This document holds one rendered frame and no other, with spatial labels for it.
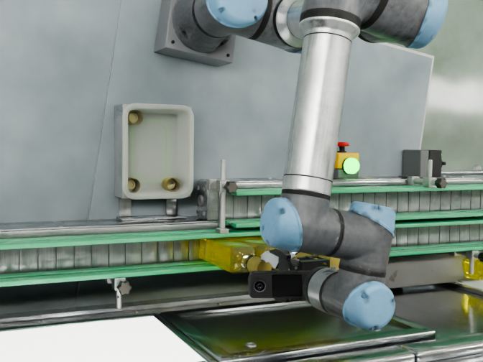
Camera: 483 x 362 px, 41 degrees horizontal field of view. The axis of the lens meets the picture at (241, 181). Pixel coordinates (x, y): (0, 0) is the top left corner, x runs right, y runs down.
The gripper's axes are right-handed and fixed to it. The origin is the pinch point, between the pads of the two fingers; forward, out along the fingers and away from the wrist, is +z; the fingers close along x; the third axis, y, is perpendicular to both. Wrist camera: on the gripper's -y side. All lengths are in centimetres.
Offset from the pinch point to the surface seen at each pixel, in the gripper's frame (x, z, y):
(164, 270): -3.1, 19.6, -13.9
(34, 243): 4.5, 19.6, -41.3
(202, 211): 8.3, 30.8, -0.9
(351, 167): 18, 31, 42
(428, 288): -16, 28, 68
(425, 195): 10, 28, 66
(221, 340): -12.4, -3.8, -10.4
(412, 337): -12.8, -15.9, 25.0
